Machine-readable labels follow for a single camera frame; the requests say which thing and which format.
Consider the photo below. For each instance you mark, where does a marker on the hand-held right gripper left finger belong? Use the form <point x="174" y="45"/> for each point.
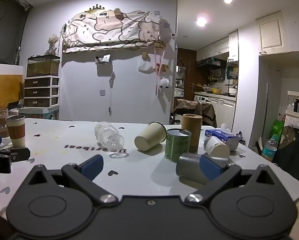
<point x="93" y="166"/>

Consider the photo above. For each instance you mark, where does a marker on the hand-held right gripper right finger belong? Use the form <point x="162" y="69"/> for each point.
<point x="209" y="168"/>

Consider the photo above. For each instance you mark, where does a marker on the grey cylinder can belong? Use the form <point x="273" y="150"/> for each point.
<point x="189" y="166"/>

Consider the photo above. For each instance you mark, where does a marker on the white labelled grey cup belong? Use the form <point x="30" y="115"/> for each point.
<point x="215" y="146"/>

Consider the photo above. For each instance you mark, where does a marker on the paper cup with brown sleeve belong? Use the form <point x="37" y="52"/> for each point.
<point x="15" y="131"/>

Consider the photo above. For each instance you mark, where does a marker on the beige cup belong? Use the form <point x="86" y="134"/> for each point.
<point x="149" y="136"/>

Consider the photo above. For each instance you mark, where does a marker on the clear plastic bottle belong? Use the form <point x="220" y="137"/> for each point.
<point x="108" y="135"/>

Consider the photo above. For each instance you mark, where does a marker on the blue tissue box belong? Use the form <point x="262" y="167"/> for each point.
<point x="223" y="135"/>

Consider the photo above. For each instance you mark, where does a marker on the green tin can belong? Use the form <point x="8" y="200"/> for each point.
<point x="177" y="146"/>

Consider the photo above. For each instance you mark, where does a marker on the white heart print tablecloth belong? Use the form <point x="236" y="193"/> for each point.
<point x="64" y="140"/>

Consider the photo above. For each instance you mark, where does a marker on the brown cardboard tube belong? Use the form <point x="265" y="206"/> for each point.
<point x="192" y="127"/>

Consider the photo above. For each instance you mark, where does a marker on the chair with brown cloth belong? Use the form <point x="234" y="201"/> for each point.
<point x="194" y="110"/>

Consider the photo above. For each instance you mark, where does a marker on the water bottle with label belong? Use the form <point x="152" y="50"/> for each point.
<point x="269" y="148"/>

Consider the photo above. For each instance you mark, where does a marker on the plastic drawer unit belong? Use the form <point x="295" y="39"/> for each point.
<point x="40" y="91"/>

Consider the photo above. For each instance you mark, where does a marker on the green bag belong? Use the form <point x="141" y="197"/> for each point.
<point x="278" y="130"/>

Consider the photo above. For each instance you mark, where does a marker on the white mop pole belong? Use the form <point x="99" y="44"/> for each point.
<point x="266" y="107"/>

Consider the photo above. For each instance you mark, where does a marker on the black chalkboard sign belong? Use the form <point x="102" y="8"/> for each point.
<point x="294" y="155"/>

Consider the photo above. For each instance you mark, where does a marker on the glass fish tank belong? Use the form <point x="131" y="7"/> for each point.
<point x="42" y="66"/>

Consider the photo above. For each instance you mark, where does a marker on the white plush toy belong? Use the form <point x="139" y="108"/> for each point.
<point x="164" y="83"/>

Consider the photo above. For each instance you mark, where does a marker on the white storage shelf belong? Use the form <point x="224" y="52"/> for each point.
<point x="298" y="105"/>

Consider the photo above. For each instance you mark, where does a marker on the white plastic bag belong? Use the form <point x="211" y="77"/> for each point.
<point x="145" y="67"/>

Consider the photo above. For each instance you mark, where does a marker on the dried flower vase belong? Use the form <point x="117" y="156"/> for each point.
<point x="53" y="43"/>

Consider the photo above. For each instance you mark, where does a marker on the printed blanket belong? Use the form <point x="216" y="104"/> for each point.
<point x="109" y="30"/>

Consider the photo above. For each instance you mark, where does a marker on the round ceiling light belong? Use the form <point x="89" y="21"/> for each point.
<point x="228" y="0"/>
<point x="201" y="21"/>

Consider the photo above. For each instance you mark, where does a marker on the gold crown ornament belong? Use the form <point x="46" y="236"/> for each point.
<point x="95" y="9"/>

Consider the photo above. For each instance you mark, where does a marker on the white wall cabinet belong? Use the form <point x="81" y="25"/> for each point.
<point x="270" y="33"/>

